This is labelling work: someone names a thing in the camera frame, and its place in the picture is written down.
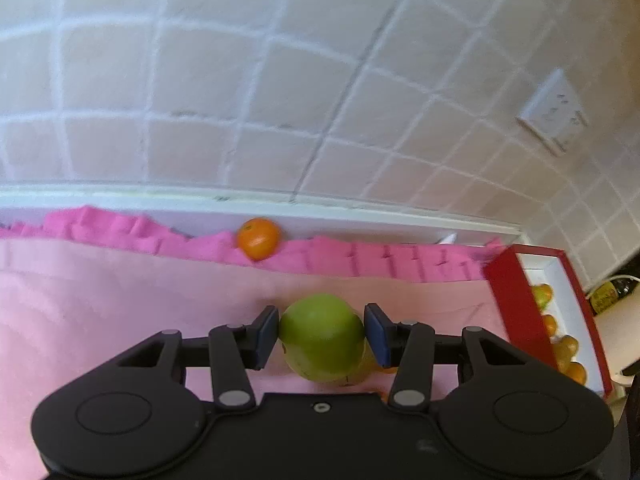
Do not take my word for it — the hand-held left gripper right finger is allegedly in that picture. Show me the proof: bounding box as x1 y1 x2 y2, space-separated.
364 303 548 411

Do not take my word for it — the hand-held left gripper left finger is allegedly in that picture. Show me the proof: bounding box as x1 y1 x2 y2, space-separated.
100 306 279 411

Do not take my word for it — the green apple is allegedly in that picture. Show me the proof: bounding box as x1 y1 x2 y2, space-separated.
279 294 368 383

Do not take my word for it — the red box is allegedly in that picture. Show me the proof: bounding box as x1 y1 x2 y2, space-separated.
482 244 613 401

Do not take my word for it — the pink towel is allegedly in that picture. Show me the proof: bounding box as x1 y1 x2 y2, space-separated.
0 237 506 480

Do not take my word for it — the magenta cloth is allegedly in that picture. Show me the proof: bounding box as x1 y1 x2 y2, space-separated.
0 205 506 283

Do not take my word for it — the dark bottle with yellow label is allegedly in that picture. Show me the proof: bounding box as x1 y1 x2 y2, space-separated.
587 275 640 316

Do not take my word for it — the small white wall socket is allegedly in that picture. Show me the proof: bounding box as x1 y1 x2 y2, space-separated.
550 110 590 157

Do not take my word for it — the large white wall socket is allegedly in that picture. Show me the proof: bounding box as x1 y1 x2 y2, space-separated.
516 67 582 138

